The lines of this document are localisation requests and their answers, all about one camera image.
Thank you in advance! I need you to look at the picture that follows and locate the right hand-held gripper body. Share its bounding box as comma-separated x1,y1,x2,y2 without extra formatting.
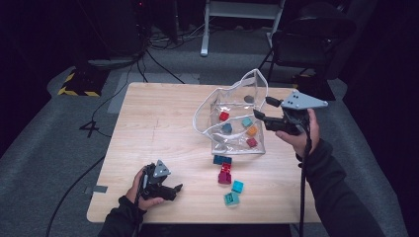
264,90,329,136

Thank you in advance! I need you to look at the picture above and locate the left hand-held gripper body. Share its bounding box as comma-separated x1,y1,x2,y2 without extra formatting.
139,159,172,200

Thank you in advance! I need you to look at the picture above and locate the clear plastic bag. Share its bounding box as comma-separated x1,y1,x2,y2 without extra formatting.
192,68,270,156

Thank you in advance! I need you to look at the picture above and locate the maroon toy block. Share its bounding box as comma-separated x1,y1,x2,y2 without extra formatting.
217,171,232,186

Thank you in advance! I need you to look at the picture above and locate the long dark blue toy block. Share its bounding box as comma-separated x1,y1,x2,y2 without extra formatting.
212,154,233,166

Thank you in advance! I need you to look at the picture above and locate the teal studded toy block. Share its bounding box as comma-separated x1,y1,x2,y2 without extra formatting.
223,191,241,207

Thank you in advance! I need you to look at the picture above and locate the cyan toy block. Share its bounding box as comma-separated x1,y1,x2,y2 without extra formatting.
230,180,245,195

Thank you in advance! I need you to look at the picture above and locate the person's left hand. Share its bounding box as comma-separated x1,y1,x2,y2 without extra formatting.
126,166,166,211

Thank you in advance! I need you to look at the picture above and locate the person's right hand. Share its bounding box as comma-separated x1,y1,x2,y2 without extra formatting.
276,108,320,158

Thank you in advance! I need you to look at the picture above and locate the dark base with yellow mark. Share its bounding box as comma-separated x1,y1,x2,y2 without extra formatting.
292,72,336,102

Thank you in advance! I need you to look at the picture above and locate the grey tape strip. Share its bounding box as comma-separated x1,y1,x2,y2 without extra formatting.
84,185,109,196

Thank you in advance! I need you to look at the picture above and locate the black chair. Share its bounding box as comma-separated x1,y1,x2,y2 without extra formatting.
257,14,358,87

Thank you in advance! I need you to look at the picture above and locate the black yellow striped base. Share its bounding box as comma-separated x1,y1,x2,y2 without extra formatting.
57,67,111,98

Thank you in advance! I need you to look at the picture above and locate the dark equipment stand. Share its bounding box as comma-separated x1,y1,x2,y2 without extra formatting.
75,0,149,70

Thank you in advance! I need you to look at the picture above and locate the left hand-held gripper cable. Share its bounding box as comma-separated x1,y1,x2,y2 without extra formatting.
132,173,148,237

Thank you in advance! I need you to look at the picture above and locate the hand-held gripper cable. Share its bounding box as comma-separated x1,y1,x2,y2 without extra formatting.
297,115,313,237
132,173,148,237

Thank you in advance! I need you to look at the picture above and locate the right hand-held gripper cable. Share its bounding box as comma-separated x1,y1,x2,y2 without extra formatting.
297,115,313,237

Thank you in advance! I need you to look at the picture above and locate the thick black floor cable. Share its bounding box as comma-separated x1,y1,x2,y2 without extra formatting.
44,155,107,237

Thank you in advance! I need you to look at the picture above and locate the thin black floor cable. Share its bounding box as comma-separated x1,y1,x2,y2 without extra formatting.
90,63,134,138

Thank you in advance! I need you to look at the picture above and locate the white desk frame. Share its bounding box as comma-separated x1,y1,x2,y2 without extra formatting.
200,0,287,57

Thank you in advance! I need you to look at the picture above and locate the bundle of floor cables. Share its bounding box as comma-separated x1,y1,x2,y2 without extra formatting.
146,16,211,50

